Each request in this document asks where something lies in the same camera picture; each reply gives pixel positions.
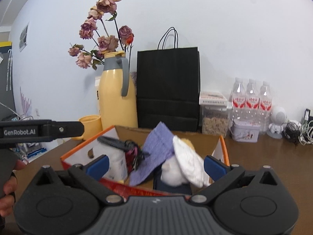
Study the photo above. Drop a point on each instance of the yellow white plush toy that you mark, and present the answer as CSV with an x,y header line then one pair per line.
x,y
171,173

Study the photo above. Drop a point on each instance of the water bottle left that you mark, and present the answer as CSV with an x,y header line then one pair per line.
x,y
238,99

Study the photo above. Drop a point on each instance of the water bottle middle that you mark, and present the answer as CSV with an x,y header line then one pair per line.
x,y
252,101

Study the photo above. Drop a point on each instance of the wire storage rack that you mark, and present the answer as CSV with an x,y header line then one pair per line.
x,y
29,151

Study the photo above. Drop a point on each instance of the clear cotton swab box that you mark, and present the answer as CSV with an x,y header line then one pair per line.
x,y
117,164

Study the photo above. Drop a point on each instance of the black paper bag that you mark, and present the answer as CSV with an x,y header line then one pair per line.
x,y
168,85

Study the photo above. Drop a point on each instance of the white cloth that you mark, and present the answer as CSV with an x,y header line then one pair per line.
x,y
190,163

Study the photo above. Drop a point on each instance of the dried pink flower bouquet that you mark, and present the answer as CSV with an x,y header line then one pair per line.
x,y
101,27

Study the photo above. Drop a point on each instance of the decorated tin box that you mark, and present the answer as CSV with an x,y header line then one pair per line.
x,y
245,131

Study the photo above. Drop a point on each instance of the red cardboard box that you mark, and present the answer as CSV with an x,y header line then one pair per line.
x,y
83,154

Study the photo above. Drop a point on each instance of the grey refrigerator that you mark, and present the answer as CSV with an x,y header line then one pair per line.
x,y
7,97

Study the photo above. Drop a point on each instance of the purple cloth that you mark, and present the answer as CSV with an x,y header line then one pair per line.
x,y
157,149

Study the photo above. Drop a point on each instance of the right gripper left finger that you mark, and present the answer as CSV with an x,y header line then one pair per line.
x,y
71,200

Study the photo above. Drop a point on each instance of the white robot figurine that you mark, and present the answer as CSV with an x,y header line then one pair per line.
x,y
278,118

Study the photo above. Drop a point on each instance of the left human hand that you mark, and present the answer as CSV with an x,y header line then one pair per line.
x,y
8,200

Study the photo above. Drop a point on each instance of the water bottle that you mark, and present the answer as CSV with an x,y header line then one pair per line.
x,y
238,99
252,101
265,106

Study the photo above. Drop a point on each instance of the red fabric rose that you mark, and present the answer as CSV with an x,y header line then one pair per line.
x,y
134,156

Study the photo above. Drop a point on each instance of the yellow ceramic mug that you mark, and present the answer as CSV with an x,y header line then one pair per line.
x,y
92,126

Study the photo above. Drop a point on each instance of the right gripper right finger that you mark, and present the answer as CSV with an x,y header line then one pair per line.
x,y
242,201

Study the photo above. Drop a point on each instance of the clear food container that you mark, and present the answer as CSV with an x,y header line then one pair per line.
x,y
215,113

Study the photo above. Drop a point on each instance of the water bottle right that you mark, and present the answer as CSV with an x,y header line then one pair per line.
x,y
265,106

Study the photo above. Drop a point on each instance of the yellow thermos jug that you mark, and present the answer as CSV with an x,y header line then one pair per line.
x,y
116,91

